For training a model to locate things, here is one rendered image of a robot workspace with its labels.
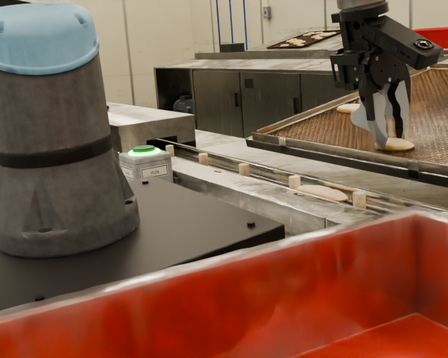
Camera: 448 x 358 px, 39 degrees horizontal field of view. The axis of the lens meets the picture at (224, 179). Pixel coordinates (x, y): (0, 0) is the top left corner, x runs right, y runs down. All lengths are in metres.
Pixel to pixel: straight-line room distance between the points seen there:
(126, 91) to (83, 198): 7.82
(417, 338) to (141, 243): 0.27
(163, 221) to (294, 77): 3.65
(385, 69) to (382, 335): 0.50
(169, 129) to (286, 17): 5.77
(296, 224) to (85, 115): 0.34
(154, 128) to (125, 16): 7.12
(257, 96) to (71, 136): 4.08
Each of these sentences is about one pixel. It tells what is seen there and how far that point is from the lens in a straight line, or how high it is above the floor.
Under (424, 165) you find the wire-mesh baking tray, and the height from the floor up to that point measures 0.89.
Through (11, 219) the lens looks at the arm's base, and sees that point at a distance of 0.65.
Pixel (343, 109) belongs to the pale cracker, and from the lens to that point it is 1.28.
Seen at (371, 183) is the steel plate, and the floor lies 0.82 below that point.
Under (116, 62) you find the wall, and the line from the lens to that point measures 8.39.
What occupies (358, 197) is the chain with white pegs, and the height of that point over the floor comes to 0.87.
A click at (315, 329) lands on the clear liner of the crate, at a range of 0.55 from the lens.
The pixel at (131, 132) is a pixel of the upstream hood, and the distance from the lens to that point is 1.34.
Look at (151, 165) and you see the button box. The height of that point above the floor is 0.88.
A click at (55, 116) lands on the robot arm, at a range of 0.62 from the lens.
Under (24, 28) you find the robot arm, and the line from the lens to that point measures 0.61.
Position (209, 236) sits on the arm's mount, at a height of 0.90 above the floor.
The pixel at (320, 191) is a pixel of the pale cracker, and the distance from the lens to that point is 0.92.
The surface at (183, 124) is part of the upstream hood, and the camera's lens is 1.39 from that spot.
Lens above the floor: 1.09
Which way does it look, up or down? 13 degrees down
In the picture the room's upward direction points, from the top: 4 degrees counter-clockwise
